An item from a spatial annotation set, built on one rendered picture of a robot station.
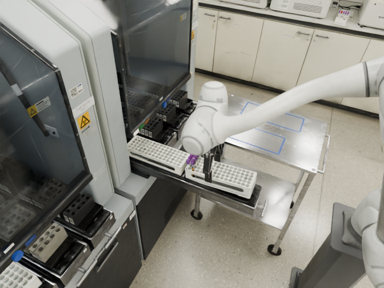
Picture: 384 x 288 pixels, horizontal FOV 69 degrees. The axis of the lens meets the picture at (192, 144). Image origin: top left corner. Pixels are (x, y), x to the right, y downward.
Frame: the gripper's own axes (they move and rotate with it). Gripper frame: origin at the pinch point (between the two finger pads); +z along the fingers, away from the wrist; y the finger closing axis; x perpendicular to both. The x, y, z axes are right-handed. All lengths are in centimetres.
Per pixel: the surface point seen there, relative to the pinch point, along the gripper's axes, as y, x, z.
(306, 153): 36, -36, 8
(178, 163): -2.9, 15.6, -1.0
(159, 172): -6.7, 23.8, 4.2
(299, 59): 228, -11, 40
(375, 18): 230, -68, -7
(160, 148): 1.8, 26.9, -2.1
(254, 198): -2.2, -19.8, 7.2
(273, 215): 35, -28, 62
